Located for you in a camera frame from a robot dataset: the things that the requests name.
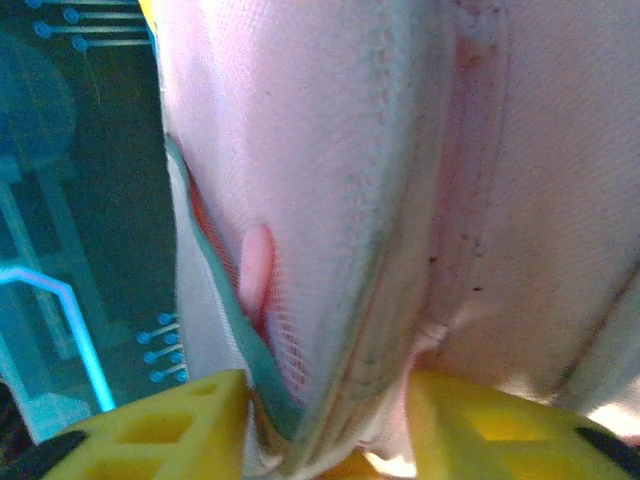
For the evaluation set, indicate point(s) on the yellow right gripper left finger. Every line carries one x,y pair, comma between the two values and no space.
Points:
150,450

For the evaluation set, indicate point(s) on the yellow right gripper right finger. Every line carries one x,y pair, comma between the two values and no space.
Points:
500,440

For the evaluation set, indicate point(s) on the pink student backpack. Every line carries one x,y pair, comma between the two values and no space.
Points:
325,150

